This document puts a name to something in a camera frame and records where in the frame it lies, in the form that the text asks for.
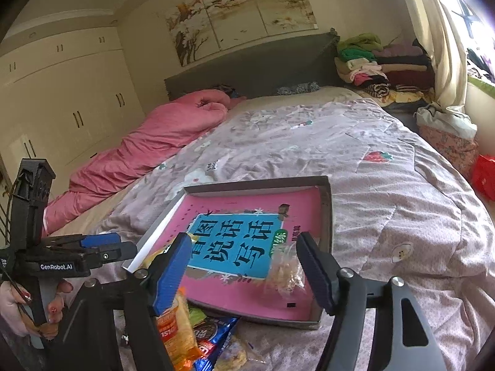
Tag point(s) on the clear bag of puffed snacks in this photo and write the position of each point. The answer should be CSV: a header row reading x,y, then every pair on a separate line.
x,y
284,276

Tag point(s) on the white cloth bag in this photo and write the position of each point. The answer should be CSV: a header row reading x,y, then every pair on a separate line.
x,y
444,119

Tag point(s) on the pink floral bag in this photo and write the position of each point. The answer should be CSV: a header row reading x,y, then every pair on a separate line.
x,y
448,150

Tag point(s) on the pink duvet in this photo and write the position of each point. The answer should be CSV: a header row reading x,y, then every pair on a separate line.
x,y
135,150

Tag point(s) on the pile of folded clothes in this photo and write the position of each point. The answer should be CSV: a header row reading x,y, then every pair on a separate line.
x,y
386,73

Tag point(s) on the dark patterned cloth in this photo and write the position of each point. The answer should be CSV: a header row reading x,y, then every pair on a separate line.
x,y
230,91
297,88

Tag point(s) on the cream curtain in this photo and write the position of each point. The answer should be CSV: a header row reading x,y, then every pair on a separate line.
x,y
437,46

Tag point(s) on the window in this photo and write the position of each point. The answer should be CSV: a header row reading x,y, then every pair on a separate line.
x,y
464,4

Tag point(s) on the grey shallow cardboard box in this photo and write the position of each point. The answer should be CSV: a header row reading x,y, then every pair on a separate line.
x,y
327,216

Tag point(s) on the person's left hand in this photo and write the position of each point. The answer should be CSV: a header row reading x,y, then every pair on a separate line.
x,y
11,305

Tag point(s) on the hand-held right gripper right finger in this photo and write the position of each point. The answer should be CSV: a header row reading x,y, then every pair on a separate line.
x,y
315,274

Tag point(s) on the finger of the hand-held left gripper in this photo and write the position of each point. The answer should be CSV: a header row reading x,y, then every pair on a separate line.
x,y
112,256
98,239

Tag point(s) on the green snack packet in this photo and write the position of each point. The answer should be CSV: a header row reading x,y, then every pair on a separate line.
x,y
196,314

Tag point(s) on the grey bed headboard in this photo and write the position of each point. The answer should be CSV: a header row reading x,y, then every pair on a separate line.
x,y
251,69

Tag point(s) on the pink book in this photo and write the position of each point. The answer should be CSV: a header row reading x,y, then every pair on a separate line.
x,y
232,239

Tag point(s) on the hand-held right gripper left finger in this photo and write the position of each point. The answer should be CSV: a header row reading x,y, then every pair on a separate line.
x,y
170,274

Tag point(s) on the green windowsill cover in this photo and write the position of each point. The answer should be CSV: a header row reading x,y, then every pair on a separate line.
x,y
483,87

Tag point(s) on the red plastic bag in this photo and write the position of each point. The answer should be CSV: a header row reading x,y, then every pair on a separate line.
x,y
485,177

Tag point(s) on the dark blue cookie packet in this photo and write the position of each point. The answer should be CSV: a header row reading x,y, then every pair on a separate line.
x,y
210,336

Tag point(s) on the clothes on windowsill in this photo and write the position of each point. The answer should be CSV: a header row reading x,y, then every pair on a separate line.
x,y
481,65

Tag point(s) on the cream built-in wardrobe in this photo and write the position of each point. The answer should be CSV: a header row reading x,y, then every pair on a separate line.
x,y
58,104

